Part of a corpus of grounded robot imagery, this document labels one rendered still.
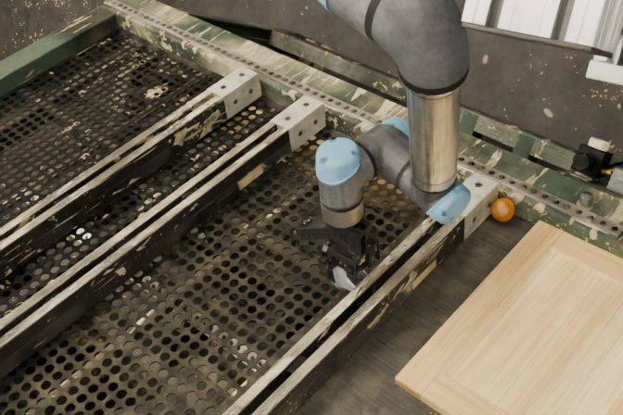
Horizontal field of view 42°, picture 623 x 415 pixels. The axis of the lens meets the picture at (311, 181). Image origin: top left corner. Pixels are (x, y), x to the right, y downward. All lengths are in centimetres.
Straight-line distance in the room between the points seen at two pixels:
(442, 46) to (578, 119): 163
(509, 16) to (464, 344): 105
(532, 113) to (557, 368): 134
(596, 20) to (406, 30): 55
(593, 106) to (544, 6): 212
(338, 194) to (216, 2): 224
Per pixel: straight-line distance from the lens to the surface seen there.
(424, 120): 117
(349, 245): 147
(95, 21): 253
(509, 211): 173
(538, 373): 151
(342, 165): 134
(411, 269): 157
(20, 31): 459
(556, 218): 172
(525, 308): 159
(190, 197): 178
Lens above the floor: 252
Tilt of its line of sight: 53 degrees down
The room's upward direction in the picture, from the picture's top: 92 degrees counter-clockwise
